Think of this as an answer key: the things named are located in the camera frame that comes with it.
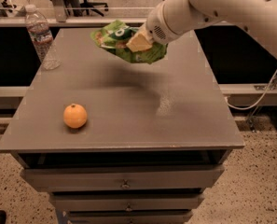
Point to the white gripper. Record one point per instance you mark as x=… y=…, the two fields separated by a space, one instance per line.
x=157 y=29

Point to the green rice chip bag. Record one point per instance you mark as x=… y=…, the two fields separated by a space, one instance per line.
x=114 y=37

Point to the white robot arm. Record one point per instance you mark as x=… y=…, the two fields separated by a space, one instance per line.
x=258 y=18

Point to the orange fruit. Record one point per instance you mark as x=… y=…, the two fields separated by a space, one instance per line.
x=75 y=116

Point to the clear plastic water bottle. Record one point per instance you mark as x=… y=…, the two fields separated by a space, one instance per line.
x=41 y=37

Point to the grey drawer cabinet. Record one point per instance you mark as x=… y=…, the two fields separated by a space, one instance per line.
x=156 y=136

